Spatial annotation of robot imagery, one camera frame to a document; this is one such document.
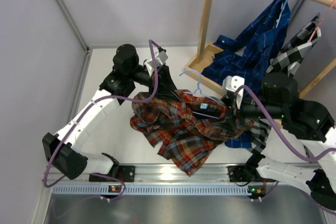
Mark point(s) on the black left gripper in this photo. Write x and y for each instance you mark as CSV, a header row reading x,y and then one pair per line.
x,y
166,89

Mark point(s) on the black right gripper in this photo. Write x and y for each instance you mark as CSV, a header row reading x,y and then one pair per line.
x,y
229,121

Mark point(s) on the light blue wire hanger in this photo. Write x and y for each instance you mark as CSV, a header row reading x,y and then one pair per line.
x,y
199,90

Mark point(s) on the red brown plaid shirt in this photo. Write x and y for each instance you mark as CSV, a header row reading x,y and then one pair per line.
x,y
182,128

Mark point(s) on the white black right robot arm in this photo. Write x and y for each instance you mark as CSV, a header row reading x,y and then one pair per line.
x,y
305,127

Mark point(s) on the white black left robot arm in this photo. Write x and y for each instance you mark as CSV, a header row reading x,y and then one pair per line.
x,y
63,150

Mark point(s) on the blue plaid shirt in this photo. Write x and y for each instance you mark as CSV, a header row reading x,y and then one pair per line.
x,y
248,55

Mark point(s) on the black white checkered shirt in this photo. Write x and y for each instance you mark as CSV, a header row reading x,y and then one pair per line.
x,y
287,61

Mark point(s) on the blue hanger under blue shirt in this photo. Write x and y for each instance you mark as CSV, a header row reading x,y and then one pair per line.
x,y
281,12

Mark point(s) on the wooden rack base tray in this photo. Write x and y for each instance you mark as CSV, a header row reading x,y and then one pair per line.
x,y
278,91

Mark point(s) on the wooden diagonal rack brace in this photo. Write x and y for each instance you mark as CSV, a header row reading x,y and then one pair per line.
x,y
318,78

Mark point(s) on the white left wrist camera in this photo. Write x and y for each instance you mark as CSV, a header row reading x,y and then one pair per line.
x,y
152,65

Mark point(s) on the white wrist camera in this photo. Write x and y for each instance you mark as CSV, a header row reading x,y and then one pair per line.
x,y
152,65
231,84

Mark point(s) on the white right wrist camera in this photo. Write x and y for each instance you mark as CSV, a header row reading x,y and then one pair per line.
x,y
231,84

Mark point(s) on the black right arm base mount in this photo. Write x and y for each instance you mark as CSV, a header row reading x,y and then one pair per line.
x,y
243,174

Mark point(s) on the aluminium table edge rail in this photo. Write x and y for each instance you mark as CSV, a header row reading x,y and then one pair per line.
x,y
169,173

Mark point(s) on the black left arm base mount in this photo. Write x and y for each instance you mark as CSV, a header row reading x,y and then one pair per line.
x,y
125,173

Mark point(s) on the perforated white cable duct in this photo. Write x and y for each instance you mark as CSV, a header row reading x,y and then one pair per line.
x,y
198,190

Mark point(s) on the wooden rack upright post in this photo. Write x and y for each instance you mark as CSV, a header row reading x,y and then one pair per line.
x,y
203,29

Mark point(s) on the aluminium corner frame post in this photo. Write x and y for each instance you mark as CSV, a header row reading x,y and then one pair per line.
x,y
73,26

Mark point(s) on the pink wire hanger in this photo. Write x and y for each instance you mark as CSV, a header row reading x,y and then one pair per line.
x,y
321,20

